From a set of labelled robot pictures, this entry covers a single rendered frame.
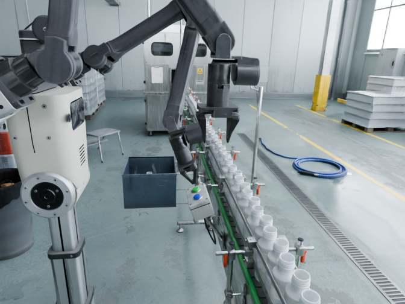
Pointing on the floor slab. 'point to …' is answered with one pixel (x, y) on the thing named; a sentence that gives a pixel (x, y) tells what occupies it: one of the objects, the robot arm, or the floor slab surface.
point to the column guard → (320, 93)
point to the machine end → (156, 99)
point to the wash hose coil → (314, 160)
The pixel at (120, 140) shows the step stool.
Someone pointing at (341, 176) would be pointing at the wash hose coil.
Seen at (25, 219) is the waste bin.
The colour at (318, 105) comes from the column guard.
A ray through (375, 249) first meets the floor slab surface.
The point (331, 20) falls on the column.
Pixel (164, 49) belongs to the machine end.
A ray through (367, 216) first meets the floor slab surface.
